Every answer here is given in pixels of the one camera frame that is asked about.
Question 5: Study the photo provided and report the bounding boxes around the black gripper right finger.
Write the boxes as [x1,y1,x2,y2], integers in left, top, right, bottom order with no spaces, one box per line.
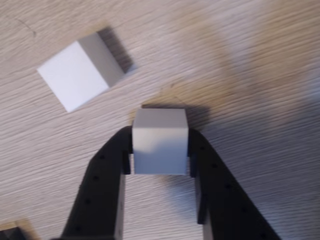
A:
[186,128,283,240]

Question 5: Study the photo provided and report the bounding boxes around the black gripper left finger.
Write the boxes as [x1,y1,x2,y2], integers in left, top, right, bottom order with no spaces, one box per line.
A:
[59,126,134,240]

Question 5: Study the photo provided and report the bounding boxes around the white cube block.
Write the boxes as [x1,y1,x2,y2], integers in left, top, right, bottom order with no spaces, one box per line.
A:
[131,107,189,176]
[36,32,127,114]

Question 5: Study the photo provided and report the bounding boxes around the black open box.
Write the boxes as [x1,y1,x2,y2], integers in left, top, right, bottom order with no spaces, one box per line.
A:
[0,224,26,240]

